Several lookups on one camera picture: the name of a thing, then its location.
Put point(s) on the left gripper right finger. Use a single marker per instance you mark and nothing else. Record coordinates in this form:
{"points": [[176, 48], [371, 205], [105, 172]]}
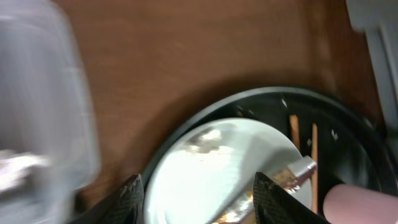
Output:
{"points": [[273, 205]]}

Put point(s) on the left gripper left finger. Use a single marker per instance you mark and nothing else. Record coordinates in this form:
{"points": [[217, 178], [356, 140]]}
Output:
{"points": [[123, 206]]}

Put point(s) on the brown gold snack wrapper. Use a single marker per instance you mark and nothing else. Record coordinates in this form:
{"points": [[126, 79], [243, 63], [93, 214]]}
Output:
{"points": [[290, 178]]}

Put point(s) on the grey plate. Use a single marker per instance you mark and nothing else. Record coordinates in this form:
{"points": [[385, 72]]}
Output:
{"points": [[190, 188]]}

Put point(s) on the white tissue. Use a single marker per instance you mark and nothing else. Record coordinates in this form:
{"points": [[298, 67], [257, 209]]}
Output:
{"points": [[205, 141]]}

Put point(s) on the grey dishwasher rack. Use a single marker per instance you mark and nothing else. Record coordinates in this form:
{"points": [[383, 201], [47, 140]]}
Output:
{"points": [[377, 19]]}

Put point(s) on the right wooden chopstick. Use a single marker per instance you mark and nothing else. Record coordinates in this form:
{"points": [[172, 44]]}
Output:
{"points": [[314, 178]]}

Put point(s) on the wooden chopstick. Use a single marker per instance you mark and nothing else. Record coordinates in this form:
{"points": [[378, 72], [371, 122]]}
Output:
{"points": [[314, 178], [294, 129]]}

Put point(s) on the pink cup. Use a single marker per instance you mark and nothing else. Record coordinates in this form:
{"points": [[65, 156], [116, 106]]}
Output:
{"points": [[350, 204]]}

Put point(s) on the left wooden chopstick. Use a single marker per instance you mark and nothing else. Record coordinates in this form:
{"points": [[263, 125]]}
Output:
{"points": [[294, 129]]}

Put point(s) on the round black tray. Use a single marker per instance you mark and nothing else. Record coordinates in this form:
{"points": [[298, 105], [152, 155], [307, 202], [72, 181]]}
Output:
{"points": [[350, 151]]}

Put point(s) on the clear plastic bin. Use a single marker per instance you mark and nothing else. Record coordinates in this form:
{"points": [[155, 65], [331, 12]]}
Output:
{"points": [[49, 147]]}

